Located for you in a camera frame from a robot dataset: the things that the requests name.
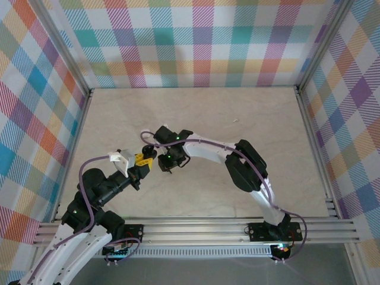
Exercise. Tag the black round disc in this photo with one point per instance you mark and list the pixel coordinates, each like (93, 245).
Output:
(153, 153)

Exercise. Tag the small electronics control board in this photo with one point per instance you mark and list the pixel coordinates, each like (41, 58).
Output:
(282, 250)
(118, 251)

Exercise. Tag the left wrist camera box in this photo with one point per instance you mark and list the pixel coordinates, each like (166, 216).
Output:
(126, 161)

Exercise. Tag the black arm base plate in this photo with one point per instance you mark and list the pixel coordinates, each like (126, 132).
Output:
(258, 231)
(135, 232)

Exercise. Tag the aluminium corner frame post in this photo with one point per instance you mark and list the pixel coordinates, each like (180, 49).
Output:
(63, 44)
(322, 44)

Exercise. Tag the aluminium side frame rail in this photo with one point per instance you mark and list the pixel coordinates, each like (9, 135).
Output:
(74, 150)
(317, 148)

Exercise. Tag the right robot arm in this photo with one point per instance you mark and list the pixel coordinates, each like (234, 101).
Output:
(207, 153)

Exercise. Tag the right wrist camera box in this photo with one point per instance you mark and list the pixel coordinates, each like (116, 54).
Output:
(164, 134)

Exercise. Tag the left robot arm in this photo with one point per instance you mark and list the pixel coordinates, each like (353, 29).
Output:
(86, 249)

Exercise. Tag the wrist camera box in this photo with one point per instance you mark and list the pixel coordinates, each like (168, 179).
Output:
(126, 161)
(164, 134)

